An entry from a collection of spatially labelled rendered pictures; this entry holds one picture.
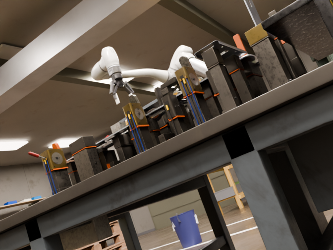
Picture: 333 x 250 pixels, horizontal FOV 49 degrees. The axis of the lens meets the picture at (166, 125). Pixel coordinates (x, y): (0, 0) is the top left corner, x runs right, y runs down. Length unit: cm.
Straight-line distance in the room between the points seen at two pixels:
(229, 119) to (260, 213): 25
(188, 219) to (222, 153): 372
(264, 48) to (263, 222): 74
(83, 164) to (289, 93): 133
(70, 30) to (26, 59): 93
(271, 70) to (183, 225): 344
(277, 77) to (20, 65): 483
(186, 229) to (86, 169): 287
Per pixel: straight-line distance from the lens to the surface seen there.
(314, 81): 89
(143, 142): 170
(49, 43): 546
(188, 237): 470
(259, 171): 96
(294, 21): 148
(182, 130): 159
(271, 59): 147
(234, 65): 146
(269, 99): 91
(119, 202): 118
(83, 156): 198
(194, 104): 149
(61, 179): 215
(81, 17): 512
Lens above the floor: 52
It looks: 12 degrees up
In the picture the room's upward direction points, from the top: 20 degrees counter-clockwise
